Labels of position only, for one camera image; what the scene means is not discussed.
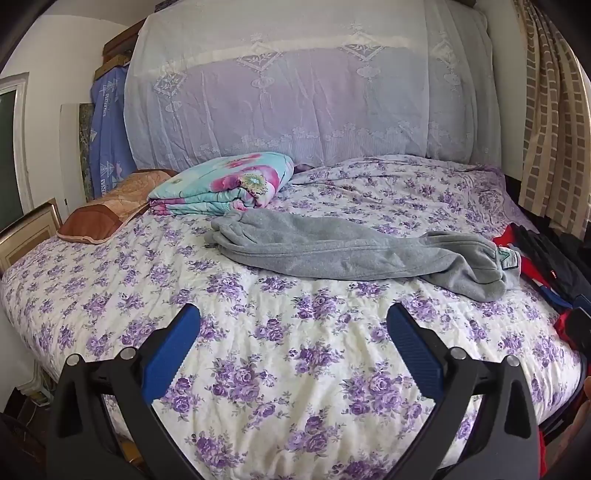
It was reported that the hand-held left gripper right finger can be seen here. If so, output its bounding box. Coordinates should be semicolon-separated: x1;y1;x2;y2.
387;302;540;480

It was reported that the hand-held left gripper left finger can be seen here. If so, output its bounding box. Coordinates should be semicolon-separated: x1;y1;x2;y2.
45;304;204;480

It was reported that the grey sweatshirt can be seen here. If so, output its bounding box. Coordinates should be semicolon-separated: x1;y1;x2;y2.
211;210;522;303

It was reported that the red and black clothing pile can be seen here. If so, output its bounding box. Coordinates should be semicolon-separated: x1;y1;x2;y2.
492;223;591;310

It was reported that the purple floral bed sheet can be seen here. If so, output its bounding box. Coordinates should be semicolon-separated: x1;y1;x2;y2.
0;154;585;480

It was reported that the brown pillow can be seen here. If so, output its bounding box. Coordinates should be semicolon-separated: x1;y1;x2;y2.
56;168;178;245

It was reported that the folded teal floral quilt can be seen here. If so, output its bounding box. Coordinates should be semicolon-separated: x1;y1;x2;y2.
148;151;295;217

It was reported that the beige checked curtain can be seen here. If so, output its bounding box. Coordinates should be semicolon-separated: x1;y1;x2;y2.
512;0;591;234

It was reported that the blue printed cloth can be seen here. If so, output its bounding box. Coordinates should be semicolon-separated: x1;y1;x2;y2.
89;65;139;201

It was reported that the white framed marble panel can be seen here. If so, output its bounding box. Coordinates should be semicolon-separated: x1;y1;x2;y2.
60;102;95;204

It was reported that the brown cardboard box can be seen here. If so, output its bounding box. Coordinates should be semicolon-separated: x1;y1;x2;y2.
102;21;144;55
95;54;132;78

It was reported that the gold picture frame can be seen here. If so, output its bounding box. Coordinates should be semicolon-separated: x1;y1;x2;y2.
0;198;63;273

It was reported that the white window frame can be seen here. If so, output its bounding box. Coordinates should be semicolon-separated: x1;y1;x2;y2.
0;72;33;232

